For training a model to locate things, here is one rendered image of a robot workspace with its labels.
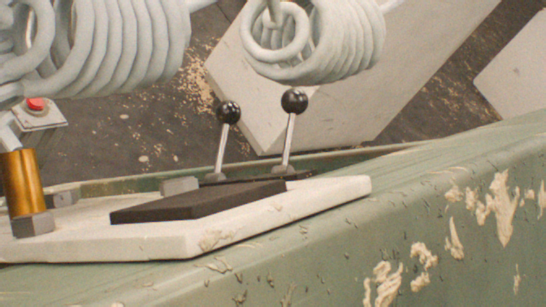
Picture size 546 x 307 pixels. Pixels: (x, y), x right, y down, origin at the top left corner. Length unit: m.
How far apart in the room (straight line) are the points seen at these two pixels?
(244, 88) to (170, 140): 0.47
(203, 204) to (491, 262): 0.15
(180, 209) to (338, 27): 0.27
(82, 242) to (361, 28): 0.33
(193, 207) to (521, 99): 5.70
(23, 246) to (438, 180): 0.16
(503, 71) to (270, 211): 5.75
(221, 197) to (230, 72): 3.56
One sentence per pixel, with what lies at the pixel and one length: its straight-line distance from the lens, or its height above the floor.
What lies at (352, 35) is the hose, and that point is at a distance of 0.53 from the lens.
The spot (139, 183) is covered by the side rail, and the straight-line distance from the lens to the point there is 1.59.
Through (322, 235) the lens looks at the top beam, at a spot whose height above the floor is 1.91.
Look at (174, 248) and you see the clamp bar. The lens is 0.23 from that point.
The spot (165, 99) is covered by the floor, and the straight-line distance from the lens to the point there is 3.70.
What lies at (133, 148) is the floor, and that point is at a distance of 3.36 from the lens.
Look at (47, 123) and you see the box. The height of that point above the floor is 0.93.
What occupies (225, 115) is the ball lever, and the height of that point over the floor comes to 1.43.
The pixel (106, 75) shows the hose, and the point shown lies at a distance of 0.37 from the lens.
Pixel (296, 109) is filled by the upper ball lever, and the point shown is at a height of 1.53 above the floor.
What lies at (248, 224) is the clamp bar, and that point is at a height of 1.91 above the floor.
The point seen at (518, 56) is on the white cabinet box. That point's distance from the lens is 5.95.
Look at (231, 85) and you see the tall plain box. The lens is 3.82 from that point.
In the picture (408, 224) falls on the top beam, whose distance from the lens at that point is 0.31.
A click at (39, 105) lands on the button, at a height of 0.95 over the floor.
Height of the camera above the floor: 2.06
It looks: 32 degrees down
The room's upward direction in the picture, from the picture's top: 40 degrees clockwise
